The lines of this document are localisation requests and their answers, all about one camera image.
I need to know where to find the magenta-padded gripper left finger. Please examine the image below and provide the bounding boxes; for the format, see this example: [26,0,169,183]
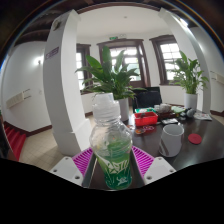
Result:
[49,147,98,188]

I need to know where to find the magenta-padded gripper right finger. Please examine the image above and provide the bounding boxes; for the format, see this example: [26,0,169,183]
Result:
[129,145,177,186]

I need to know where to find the clear green-label drink bottle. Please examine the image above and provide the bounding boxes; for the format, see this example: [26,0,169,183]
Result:
[88,92,134,190]

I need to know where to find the white ceramic mug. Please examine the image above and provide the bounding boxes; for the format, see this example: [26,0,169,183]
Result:
[158,123,185,158]

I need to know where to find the flat round red coaster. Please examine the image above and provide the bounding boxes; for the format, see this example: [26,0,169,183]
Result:
[187,133,203,145]

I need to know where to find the small black case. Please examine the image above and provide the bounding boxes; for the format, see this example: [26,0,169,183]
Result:
[161,118,179,125]

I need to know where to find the red plastic box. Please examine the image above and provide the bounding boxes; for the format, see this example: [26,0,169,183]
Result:
[133,111,159,128]

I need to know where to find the tea set on tray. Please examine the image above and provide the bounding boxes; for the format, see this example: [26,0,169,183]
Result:
[153,103,173,119]

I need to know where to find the flat green box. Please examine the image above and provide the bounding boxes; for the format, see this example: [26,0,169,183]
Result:
[134,107,158,114]

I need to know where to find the red carpeted stairs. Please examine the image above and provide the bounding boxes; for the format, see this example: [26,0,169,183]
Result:
[3,121,27,161]

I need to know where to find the grey round headphones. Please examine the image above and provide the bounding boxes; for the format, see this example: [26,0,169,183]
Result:
[179,107,197,119]

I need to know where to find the printed paper leaflet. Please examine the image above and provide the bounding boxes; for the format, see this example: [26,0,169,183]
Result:
[193,112,213,121]

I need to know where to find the black chair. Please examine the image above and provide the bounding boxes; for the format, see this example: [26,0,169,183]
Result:
[133,86,163,109]

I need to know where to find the potted green plant white pot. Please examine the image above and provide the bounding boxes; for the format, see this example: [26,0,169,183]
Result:
[75,46,148,123]
[170,50,210,111]

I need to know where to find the dark wood framed window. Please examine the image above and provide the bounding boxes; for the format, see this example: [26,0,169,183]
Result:
[75,43,93,91]
[149,34,183,86]

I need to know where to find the dark wood glazed double door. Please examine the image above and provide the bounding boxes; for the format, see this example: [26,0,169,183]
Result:
[97,38,152,89]

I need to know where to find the small purple plaque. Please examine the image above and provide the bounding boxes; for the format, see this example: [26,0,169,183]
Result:
[45,46,60,60]

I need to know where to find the white wall mounted panel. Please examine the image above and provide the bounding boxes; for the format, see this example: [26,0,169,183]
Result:
[5,88,32,108]
[215,72,224,84]

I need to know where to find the glowing wall lamp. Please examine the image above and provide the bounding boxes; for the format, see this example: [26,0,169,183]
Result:
[33,54,44,66]

